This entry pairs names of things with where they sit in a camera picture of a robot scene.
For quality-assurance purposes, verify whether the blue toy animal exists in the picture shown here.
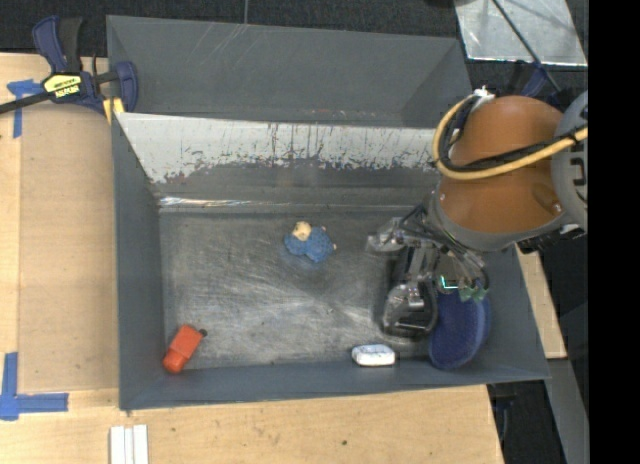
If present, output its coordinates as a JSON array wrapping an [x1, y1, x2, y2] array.
[[283, 220, 338, 264]]

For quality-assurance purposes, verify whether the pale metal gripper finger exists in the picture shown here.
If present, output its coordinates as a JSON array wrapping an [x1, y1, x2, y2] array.
[[381, 284, 410, 337], [407, 285, 440, 337]]

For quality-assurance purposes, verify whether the small white box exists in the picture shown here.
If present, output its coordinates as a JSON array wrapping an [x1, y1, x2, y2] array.
[[350, 343, 397, 368]]

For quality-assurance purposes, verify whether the orange bottle with black cap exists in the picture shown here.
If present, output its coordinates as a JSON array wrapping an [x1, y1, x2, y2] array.
[[161, 323, 208, 375]]

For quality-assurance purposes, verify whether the grey metal bin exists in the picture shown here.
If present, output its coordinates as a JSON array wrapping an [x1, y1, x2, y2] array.
[[104, 14, 552, 411]]

